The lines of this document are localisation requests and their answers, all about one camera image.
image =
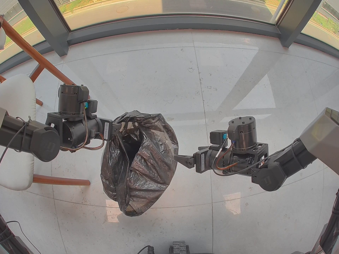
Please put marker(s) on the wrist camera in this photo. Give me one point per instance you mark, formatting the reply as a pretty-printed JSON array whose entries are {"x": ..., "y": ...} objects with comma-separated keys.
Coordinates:
[
  {"x": 92, "y": 107},
  {"x": 217, "y": 137}
]

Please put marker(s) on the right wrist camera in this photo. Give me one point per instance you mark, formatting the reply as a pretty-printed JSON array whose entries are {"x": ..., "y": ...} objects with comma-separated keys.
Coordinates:
[{"x": 217, "y": 137}]

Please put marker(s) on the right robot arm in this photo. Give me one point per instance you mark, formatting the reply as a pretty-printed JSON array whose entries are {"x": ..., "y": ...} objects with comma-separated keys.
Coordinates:
[{"x": 291, "y": 155}]

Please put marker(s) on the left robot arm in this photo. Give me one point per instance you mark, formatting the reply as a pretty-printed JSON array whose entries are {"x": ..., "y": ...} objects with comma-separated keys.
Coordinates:
[{"x": 39, "y": 139}]

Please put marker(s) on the black plastic bag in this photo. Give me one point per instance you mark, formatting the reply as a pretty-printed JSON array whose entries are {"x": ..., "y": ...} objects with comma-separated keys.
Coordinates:
[{"x": 156, "y": 152}]

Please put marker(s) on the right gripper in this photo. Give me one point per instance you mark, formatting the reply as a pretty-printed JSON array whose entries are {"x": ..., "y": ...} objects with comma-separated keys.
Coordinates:
[{"x": 209, "y": 160}]

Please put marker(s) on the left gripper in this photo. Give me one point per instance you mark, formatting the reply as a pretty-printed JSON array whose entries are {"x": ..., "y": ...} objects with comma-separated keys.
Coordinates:
[{"x": 79, "y": 131}]

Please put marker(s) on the window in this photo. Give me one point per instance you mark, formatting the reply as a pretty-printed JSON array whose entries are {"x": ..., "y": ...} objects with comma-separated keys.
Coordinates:
[{"x": 172, "y": 25}]

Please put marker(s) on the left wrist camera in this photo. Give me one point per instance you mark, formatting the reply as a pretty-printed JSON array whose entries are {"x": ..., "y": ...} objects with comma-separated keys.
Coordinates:
[{"x": 92, "y": 107}]

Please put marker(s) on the wooden chair with white cushion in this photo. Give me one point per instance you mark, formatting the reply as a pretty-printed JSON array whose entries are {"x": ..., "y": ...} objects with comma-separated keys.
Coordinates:
[{"x": 16, "y": 102}]

